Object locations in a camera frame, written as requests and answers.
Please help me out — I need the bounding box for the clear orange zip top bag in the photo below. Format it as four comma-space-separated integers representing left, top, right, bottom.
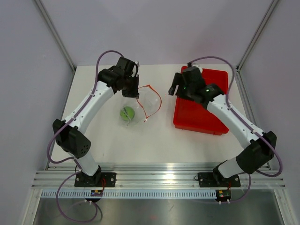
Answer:
117, 84, 162, 127

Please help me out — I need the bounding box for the green toy watermelon ball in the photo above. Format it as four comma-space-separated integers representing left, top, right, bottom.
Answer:
120, 106, 135, 121

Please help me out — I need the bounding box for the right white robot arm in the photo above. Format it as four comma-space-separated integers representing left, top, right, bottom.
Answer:
168, 66, 277, 186

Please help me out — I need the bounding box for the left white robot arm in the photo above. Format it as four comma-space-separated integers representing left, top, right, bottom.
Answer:
52, 57, 139, 187

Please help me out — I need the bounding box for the red plastic tray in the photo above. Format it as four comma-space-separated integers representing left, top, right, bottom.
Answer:
173, 68, 229, 135

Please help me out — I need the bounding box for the left small circuit board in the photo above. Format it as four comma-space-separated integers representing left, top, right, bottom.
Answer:
90, 190, 103, 197

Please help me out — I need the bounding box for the small circuit board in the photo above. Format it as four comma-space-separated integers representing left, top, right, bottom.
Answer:
90, 190, 103, 197
216, 190, 232, 199

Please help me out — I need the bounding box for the right small circuit board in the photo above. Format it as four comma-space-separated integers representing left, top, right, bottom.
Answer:
216, 190, 232, 199

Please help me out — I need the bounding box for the right aluminium corner post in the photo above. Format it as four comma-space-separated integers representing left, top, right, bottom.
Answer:
236, 0, 281, 72

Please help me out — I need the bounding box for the aluminium corner post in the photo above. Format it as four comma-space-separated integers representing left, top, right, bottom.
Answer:
34, 0, 76, 73
236, 0, 281, 72

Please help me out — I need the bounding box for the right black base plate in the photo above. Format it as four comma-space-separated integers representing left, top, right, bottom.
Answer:
194, 172, 241, 188

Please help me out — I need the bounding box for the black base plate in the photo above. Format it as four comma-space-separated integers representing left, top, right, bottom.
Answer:
74, 172, 117, 188
194, 172, 241, 188

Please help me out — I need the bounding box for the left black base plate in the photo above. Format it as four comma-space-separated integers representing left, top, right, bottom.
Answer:
74, 172, 117, 188

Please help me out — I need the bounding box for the aluminium rail frame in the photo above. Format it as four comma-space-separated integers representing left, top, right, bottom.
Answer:
31, 162, 286, 190

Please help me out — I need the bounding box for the left aluminium corner post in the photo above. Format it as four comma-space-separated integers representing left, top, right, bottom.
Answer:
34, 0, 76, 73

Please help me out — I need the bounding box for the white slotted cable duct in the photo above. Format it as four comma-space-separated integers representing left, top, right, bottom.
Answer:
41, 189, 217, 199

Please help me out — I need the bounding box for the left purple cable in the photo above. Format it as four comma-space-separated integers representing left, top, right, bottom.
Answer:
46, 50, 124, 222

